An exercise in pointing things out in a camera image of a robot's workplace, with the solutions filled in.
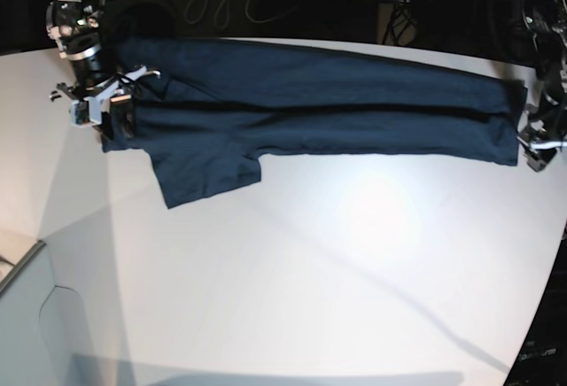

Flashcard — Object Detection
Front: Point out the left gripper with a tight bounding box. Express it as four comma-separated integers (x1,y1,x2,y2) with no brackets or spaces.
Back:
517,102,566,172

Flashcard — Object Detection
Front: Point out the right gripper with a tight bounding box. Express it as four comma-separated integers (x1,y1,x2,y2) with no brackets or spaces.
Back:
49,56,160,142

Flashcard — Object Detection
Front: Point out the dark blue t-shirt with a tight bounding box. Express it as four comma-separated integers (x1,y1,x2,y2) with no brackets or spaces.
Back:
102,38,527,208

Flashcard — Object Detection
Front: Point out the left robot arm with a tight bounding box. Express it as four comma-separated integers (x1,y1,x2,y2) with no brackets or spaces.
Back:
518,0,566,172

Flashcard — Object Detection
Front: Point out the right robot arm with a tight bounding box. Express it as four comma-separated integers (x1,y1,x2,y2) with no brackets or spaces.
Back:
46,0,160,140

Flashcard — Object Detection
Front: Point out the white adjacent table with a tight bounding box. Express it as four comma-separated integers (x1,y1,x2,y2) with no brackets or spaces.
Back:
1,237,83,385

